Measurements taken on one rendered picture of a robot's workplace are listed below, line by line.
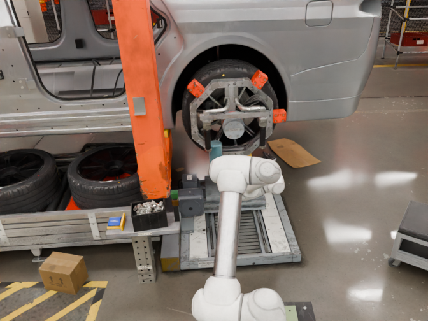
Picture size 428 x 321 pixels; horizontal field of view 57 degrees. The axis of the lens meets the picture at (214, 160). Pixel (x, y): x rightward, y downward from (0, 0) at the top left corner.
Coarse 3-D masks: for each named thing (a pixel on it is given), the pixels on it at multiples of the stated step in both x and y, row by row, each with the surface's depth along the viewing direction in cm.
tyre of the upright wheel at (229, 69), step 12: (228, 60) 266; (240, 60) 270; (204, 72) 258; (216, 72) 251; (228, 72) 251; (240, 72) 252; (252, 72) 253; (204, 84) 254; (264, 84) 257; (192, 96) 258; (276, 108) 266
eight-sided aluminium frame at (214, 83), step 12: (216, 84) 246; (228, 84) 248; (240, 84) 247; (204, 96) 250; (264, 96) 252; (192, 108) 253; (192, 120) 258; (192, 132) 262; (204, 144) 268; (252, 144) 270
